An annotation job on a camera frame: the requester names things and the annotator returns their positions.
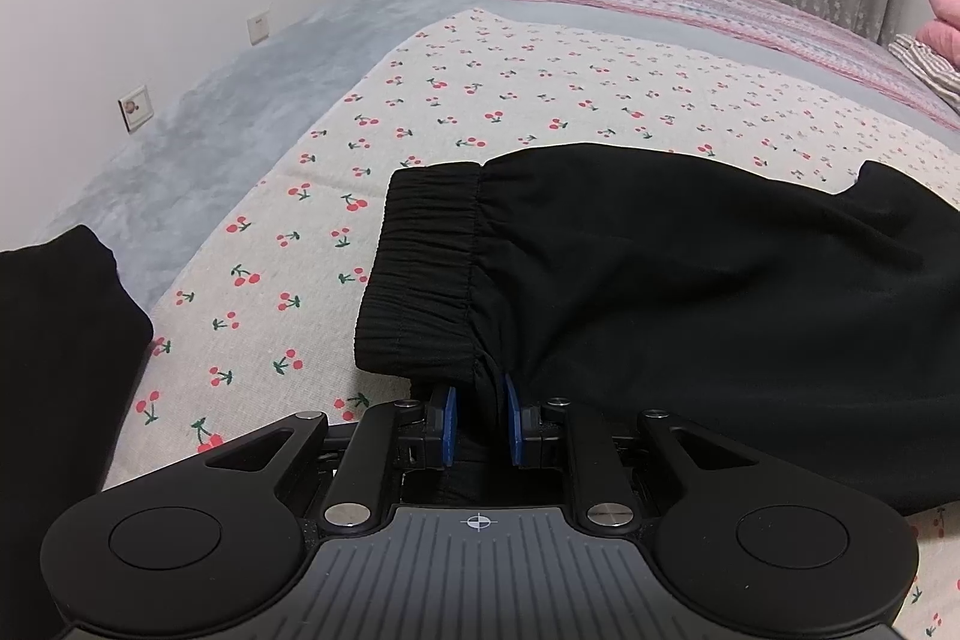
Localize pink striped patterned blanket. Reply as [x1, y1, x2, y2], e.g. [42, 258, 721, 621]
[420, 0, 960, 124]

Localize cherry print bed sheet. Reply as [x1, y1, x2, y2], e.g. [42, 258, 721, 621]
[101, 6, 960, 640]

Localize pink fluffy garment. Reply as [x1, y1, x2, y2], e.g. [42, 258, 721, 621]
[927, 0, 960, 69]

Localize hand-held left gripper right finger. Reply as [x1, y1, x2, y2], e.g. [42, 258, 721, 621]
[501, 373, 760, 530]

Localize striped grey white cloth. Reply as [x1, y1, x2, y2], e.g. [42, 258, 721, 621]
[889, 33, 960, 112]

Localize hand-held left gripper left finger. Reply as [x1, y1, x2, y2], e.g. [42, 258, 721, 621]
[199, 385, 460, 532]

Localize black pants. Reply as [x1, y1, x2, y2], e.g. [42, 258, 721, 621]
[354, 141, 960, 517]

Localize dark cloth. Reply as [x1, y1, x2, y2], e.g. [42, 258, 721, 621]
[0, 224, 155, 640]

